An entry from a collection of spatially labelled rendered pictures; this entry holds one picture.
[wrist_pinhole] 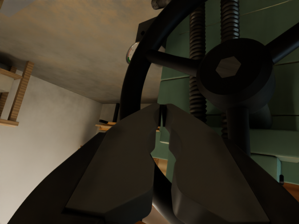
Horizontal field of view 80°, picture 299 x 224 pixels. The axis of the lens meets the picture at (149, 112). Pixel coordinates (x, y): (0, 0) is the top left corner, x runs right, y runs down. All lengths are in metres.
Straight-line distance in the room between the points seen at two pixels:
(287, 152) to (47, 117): 3.56
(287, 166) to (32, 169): 3.57
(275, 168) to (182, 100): 0.23
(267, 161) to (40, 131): 3.51
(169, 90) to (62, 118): 3.43
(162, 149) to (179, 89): 0.14
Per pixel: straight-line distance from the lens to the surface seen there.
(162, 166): 0.42
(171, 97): 0.42
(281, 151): 0.25
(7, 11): 0.75
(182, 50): 0.47
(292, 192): 0.41
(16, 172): 3.60
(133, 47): 0.48
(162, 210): 0.18
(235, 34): 0.28
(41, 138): 3.64
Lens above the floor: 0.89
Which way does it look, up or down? 12 degrees down
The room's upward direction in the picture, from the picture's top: 171 degrees counter-clockwise
